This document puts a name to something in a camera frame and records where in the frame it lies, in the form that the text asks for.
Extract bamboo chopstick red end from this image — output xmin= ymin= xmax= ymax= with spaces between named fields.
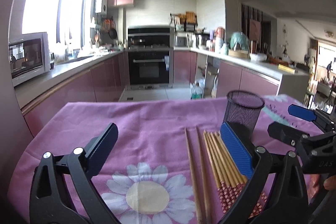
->
xmin=215 ymin=132 xmax=268 ymax=218
xmin=214 ymin=132 xmax=247 ymax=188
xmin=210 ymin=132 xmax=244 ymax=197
xmin=203 ymin=131 xmax=230 ymax=214
xmin=203 ymin=131 xmax=235 ymax=214
xmin=205 ymin=132 xmax=244 ymax=210

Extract dark brown chopstick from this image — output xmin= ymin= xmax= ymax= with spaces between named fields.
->
xmin=185 ymin=128 xmax=205 ymax=224
xmin=196 ymin=127 xmax=212 ymax=224

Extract kitchen window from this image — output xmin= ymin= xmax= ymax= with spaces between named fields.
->
xmin=22 ymin=0 xmax=85 ymax=51

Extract person's right hand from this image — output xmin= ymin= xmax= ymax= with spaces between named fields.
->
xmin=307 ymin=174 xmax=336 ymax=199

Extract black mesh utensil holder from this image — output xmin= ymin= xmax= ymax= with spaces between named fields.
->
xmin=223 ymin=90 xmax=265 ymax=139

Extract pink lower cabinets right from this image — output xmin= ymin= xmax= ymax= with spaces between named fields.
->
xmin=173 ymin=48 xmax=281 ymax=98

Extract pink cabinets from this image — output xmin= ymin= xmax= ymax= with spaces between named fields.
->
xmin=21 ymin=52 xmax=126 ymax=136
xmin=173 ymin=48 xmax=281 ymax=98

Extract purple floral tablecloth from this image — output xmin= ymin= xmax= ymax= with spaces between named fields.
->
xmin=7 ymin=98 xmax=227 ymax=223

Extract green plastic bottle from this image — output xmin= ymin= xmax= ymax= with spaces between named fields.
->
xmin=190 ymin=82 xmax=204 ymax=100

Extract pink lower cabinets left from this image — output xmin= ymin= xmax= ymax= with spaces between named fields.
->
xmin=21 ymin=52 xmax=126 ymax=136

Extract white microwave oven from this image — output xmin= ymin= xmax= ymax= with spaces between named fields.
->
xmin=9 ymin=32 xmax=50 ymax=87

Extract black built-in oven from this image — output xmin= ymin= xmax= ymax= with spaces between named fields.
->
xmin=127 ymin=48 xmax=173 ymax=86

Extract black frying pan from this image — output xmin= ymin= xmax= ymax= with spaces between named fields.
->
xmin=109 ymin=27 xmax=118 ymax=39

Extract black range hood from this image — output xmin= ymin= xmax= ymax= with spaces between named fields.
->
xmin=127 ymin=26 xmax=174 ymax=48

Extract black wall shelf rack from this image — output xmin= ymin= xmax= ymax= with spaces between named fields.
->
xmin=170 ymin=11 xmax=198 ymax=32

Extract white wall water heater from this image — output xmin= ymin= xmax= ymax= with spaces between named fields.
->
xmin=95 ymin=0 xmax=108 ymax=15

